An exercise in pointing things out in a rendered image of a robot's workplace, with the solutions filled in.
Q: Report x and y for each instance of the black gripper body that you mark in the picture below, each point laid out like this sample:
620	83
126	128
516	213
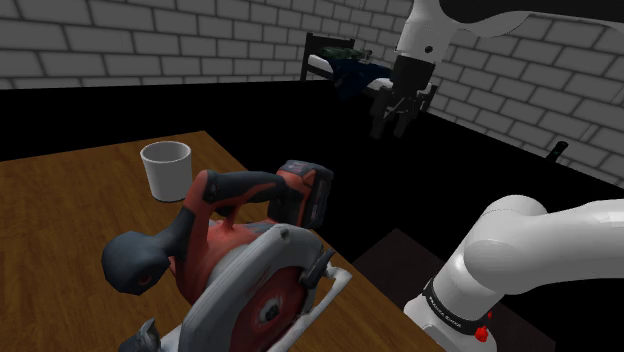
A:
412	75

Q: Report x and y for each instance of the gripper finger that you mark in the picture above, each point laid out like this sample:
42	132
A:
405	122
379	122

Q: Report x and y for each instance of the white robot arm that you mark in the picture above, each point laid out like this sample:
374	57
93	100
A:
526	244

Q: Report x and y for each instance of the black bed with blue blanket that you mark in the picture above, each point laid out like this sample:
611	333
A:
358	73

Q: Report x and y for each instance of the dark robot stand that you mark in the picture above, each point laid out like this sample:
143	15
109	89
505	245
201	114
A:
400	273

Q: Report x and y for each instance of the small black cylinder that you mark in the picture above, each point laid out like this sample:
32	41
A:
556	151

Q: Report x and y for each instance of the red and grey circular saw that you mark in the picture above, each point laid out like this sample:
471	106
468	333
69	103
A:
229	253

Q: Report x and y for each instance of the white cup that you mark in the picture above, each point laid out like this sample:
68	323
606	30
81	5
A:
166	175

